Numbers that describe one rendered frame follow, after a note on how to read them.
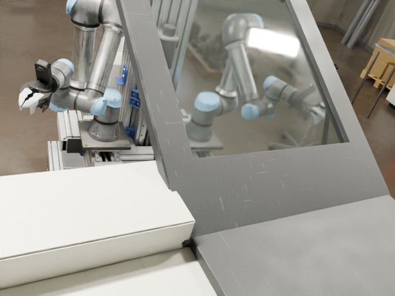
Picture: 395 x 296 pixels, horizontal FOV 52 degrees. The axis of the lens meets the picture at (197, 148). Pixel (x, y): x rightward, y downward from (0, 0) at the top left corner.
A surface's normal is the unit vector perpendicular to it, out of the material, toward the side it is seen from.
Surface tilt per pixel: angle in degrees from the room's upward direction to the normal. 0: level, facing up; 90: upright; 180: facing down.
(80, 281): 0
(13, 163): 0
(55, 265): 90
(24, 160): 0
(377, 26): 90
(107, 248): 90
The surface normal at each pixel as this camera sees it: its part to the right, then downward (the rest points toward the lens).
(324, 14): 0.33, 0.59
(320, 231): 0.24, -0.80
